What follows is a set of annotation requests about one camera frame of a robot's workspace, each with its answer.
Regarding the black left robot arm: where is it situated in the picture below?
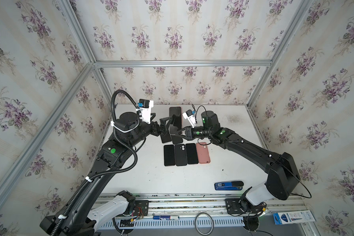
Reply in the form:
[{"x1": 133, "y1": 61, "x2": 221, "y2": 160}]
[{"x1": 40, "y1": 111, "x2": 176, "y2": 236}]

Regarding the purple smartphone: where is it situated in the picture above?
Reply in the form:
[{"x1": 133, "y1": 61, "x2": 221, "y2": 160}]
[{"x1": 186, "y1": 143, "x2": 199, "y2": 165}]

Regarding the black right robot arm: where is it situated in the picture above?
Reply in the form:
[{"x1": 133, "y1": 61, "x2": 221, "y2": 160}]
[{"x1": 176, "y1": 111, "x2": 301, "y2": 212}]

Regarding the blue white cardboard box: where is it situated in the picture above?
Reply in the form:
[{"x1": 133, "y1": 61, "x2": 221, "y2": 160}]
[{"x1": 273, "y1": 210, "x2": 316, "y2": 225}]

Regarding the black phone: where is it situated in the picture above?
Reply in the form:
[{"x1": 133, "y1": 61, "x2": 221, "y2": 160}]
[{"x1": 160, "y1": 133, "x2": 172, "y2": 144}]

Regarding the black phone case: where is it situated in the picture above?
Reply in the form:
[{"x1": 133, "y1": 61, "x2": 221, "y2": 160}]
[
  {"x1": 174, "y1": 144, "x2": 187, "y2": 166},
  {"x1": 171, "y1": 135, "x2": 183, "y2": 145}
]

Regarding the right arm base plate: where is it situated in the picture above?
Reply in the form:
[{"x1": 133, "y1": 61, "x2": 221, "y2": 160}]
[{"x1": 225, "y1": 198, "x2": 267, "y2": 215}]

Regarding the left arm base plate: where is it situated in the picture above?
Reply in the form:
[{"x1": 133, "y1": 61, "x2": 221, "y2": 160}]
[{"x1": 130, "y1": 200, "x2": 149, "y2": 217}]

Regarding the blue marker pen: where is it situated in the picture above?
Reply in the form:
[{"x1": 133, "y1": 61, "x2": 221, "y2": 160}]
[{"x1": 152, "y1": 215, "x2": 179, "y2": 221}]

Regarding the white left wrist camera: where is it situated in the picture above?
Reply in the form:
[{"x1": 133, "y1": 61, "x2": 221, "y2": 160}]
[{"x1": 136, "y1": 99, "x2": 154, "y2": 124}]

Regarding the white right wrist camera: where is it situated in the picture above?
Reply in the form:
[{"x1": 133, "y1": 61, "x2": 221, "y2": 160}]
[{"x1": 183, "y1": 110, "x2": 197, "y2": 127}]

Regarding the black smartphone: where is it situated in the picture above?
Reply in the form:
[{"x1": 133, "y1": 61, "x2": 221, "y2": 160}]
[{"x1": 163, "y1": 145, "x2": 176, "y2": 167}]

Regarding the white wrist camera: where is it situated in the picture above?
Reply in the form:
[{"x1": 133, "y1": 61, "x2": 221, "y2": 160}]
[
  {"x1": 183, "y1": 110, "x2": 197, "y2": 127},
  {"x1": 136, "y1": 99, "x2": 154, "y2": 124}
]

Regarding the pink-cased phone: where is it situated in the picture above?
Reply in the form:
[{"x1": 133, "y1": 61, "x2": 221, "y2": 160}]
[
  {"x1": 196, "y1": 142, "x2": 210, "y2": 164},
  {"x1": 169, "y1": 107, "x2": 182, "y2": 135}
]

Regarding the blue black box cutter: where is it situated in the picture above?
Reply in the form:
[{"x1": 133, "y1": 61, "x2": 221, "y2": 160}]
[{"x1": 214, "y1": 181, "x2": 244, "y2": 191}]

